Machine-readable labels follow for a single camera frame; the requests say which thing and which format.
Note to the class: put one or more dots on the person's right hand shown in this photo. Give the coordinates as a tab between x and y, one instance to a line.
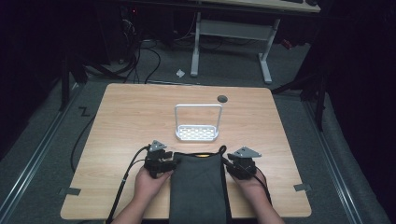
253	188

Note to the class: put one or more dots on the person's left hand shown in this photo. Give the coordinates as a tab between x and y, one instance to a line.
149	186

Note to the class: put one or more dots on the white-legged desk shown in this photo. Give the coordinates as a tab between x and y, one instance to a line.
236	31

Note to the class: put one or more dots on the white paper scrap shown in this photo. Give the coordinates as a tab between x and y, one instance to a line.
180	73

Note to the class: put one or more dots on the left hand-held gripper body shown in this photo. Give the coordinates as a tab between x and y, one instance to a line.
155	163

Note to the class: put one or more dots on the grey and yellow cloth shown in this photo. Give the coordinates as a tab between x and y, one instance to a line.
197	189

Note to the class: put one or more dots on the white metal rack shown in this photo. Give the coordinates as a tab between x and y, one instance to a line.
196	133

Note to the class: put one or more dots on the small red object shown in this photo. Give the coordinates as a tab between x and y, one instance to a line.
286	44

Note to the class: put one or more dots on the black metal stand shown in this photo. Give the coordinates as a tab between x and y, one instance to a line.
320	102
64	84

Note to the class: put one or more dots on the black round table grommet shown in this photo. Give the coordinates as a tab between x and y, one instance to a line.
222	99

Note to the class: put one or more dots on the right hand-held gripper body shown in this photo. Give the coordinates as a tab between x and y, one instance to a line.
244	166

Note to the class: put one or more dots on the metal floor rail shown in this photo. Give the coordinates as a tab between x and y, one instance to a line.
31	161
339	180

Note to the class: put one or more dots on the grey tape piece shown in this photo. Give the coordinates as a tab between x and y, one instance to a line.
302	187
71	191

